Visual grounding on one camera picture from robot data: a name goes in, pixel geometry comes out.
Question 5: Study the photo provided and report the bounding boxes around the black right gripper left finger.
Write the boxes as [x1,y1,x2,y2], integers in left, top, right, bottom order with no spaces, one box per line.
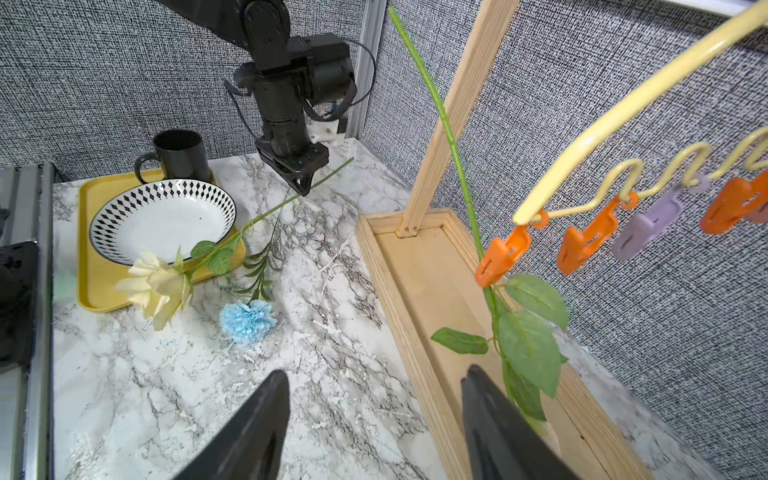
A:
[176,370,290,480]

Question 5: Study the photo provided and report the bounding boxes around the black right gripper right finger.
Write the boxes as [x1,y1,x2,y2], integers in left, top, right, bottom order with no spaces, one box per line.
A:
[461,365,577,479]

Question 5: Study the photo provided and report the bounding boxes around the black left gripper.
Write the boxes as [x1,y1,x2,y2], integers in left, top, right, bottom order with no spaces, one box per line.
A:
[256,137,329,197]

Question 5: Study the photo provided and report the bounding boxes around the blue artificial carnation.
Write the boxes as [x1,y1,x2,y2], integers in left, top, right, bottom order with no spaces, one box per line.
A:
[219,220,279,345]

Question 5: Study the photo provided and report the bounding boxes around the peach artificial rose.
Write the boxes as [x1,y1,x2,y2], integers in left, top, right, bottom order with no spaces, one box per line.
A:
[387,6,568,453]

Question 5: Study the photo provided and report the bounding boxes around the orange clip lowest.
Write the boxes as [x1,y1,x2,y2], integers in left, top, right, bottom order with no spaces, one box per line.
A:
[474,210,549,288]

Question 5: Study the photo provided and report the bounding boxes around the orange clip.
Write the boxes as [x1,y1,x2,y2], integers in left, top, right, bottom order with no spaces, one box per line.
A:
[556,191,639,275]
[700,171,767,235]

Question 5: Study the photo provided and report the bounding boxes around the yellow wavy clothes hanger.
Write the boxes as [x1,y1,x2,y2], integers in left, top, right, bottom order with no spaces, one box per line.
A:
[512,0,767,225]

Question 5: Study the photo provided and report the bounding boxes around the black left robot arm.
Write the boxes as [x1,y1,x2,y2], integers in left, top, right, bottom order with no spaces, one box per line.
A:
[160,0,363,196]

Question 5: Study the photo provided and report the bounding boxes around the black mug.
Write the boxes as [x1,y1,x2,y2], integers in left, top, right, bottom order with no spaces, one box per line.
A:
[134,129,213,184]

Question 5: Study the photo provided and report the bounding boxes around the white plate black pattern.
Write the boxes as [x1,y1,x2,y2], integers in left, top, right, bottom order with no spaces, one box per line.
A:
[89,179,236,266]

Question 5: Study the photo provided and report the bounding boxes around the wooden hanging rack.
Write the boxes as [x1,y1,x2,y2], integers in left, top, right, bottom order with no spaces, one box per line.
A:
[355,0,655,480]

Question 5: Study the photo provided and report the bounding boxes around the purple clip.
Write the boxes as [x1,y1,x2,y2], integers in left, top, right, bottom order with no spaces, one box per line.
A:
[611,173,712,261]

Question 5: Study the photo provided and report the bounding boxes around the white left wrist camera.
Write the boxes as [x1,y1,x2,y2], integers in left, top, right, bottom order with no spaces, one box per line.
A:
[306,117,348,145]

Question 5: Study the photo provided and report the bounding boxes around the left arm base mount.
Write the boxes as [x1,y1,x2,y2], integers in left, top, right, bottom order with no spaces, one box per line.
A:
[1,240,39,374]

